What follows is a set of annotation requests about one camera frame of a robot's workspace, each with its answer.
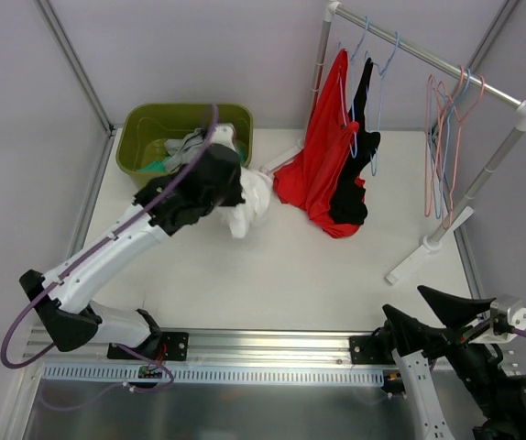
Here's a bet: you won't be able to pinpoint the white tank top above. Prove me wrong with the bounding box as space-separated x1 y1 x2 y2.
216 168 272 238

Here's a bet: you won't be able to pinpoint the grey tank top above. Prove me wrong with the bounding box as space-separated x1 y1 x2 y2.
162 129 212 173

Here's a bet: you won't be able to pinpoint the green tank top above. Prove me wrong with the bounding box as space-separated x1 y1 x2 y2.
137 141 248 172

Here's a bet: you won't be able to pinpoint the pink wire hanger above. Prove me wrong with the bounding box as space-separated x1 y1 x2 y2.
442 79 486 231

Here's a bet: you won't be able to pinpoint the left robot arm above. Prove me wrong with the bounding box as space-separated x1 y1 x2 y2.
19 143 244 358

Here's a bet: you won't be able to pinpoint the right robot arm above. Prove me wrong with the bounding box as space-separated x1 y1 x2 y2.
378 285 526 439

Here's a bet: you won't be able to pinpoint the red tank top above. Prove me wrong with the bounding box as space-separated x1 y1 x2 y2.
273 49 359 238

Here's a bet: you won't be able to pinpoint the black tank top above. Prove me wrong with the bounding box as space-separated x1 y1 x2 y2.
329 58 381 226

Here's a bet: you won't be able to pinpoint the blue hanger under red top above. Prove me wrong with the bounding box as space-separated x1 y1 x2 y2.
347 16 374 161

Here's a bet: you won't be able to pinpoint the olive green plastic basin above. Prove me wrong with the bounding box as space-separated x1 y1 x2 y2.
115 103 253 189

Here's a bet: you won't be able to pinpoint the white metal clothes rack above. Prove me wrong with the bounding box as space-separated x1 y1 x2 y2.
259 0 526 285

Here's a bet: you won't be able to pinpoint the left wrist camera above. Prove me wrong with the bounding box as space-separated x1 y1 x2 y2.
212 123 236 151

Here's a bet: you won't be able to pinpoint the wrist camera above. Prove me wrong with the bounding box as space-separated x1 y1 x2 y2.
471 295 526 345
212 123 236 151

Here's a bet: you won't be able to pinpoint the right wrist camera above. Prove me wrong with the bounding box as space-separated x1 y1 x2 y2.
471 295 526 345

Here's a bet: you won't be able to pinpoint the aluminium rail with cable duct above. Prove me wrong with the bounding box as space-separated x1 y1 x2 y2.
22 329 397 392

